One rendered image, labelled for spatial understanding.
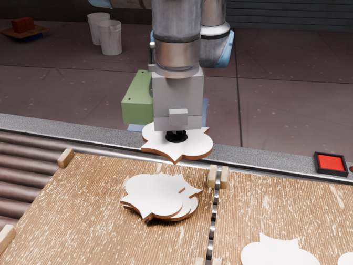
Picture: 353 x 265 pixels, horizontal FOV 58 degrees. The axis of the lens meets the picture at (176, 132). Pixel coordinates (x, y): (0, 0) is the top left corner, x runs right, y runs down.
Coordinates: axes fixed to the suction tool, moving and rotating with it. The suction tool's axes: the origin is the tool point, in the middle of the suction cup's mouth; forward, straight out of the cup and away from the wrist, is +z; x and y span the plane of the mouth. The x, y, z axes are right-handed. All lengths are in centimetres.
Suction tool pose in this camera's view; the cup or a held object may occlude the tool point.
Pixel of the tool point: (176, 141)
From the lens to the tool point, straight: 62.5
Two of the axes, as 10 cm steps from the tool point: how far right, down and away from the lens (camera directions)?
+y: 10.0, -0.5, 0.7
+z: 0.0, 8.3, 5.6
